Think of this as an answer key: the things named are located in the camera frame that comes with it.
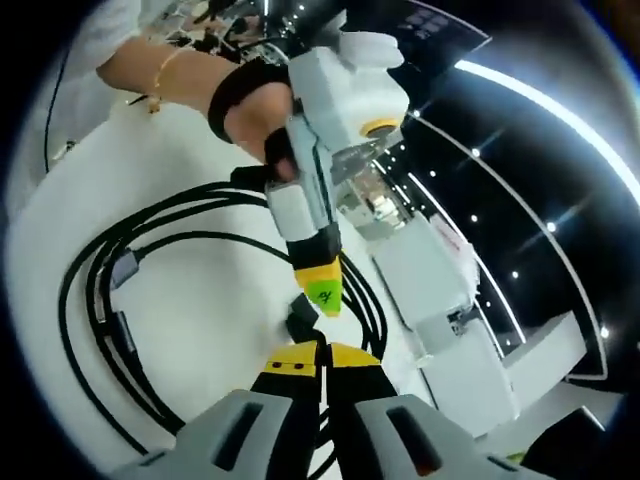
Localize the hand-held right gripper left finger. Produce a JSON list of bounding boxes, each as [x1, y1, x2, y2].
[[112, 341, 322, 480]]

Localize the white storage box pink contents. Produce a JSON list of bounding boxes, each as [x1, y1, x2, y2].
[[370, 213, 482, 332]]

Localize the person's left hand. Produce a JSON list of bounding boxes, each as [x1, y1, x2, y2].
[[224, 81, 301, 185]]

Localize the gold bracelet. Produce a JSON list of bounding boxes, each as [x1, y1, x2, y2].
[[148, 46, 195, 115]]

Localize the black data cable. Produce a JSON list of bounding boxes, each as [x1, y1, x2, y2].
[[56, 167, 392, 457]]

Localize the small black connector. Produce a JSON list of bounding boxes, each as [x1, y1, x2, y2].
[[283, 293, 332, 416]]

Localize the black wrist strap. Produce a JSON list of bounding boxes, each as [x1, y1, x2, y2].
[[207, 58, 292, 147]]

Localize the thin black cable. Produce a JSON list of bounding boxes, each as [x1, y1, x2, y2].
[[42, 49, 71, 175]]

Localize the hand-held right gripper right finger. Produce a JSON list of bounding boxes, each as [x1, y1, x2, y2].
[[327, 343, 522, 480]]

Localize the large white storage box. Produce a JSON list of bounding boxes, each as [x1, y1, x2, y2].
[[413, 308, 522, 437]]

